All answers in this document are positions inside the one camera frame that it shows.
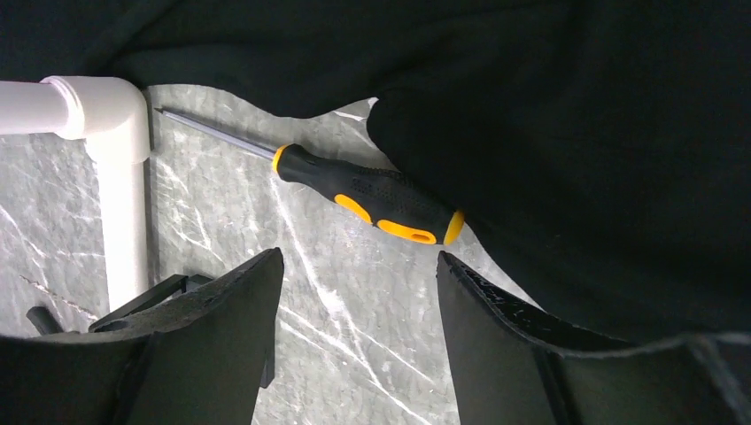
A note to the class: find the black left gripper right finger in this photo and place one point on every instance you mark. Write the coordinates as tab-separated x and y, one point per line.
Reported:
512	363

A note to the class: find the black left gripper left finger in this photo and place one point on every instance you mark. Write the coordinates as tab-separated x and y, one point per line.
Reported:
194	359

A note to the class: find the black floral print t-shirt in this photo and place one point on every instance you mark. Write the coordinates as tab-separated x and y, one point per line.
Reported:
599	149

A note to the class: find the yellow black handled screwdriver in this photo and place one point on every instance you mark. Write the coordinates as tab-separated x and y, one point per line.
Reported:
384	199

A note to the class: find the white pvc pipe frame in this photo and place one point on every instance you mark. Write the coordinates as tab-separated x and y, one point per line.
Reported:
110	116

